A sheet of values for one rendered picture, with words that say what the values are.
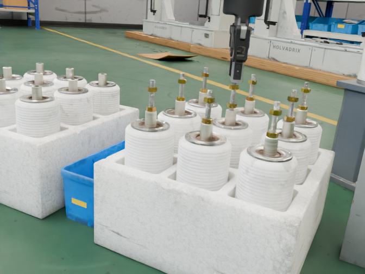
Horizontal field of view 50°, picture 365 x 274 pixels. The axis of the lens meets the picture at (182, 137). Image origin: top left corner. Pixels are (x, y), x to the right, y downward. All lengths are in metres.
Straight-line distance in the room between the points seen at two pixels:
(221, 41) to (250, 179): 3.64
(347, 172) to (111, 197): 0.74
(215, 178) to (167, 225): 0.12
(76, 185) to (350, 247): 0.58
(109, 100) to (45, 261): 0.47
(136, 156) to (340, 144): 0.70
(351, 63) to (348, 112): 1.83
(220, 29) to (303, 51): 1.21
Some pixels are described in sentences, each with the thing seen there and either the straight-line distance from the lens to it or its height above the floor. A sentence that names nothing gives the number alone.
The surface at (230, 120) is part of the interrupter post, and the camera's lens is 0.79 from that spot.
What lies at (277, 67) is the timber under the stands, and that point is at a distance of 3.37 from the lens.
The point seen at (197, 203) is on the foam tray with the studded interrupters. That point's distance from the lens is 0.66.
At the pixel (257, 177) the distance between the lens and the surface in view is 0.63.
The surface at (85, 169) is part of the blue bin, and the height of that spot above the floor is 0.09.
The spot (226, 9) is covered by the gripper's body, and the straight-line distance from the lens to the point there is 0.75.
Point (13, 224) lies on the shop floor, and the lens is 0.94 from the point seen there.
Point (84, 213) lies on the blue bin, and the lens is 0.89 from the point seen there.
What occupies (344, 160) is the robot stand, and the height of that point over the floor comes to 0.08.
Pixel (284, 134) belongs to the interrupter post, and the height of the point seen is 0.26.
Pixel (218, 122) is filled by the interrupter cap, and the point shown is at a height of 0.25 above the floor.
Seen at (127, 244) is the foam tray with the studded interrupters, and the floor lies 0.03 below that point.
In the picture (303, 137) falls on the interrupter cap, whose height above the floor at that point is 0.25.
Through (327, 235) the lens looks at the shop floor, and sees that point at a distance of 0.98.
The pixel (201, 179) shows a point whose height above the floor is 0.19.
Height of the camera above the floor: 0.47
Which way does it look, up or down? 19 degrees down
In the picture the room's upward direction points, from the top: 4 degrees clockwise
